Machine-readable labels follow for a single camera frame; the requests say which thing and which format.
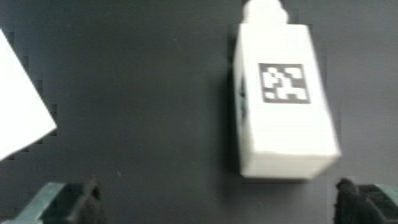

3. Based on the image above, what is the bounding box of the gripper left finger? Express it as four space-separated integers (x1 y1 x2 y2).
20 179 106 224

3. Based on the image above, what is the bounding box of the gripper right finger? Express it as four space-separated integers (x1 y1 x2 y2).
333 178 398 224

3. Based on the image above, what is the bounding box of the white table leg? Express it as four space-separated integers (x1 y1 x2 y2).
232 0 340 180

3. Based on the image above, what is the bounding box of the white square table top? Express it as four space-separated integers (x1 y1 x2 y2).
0 30 56 161

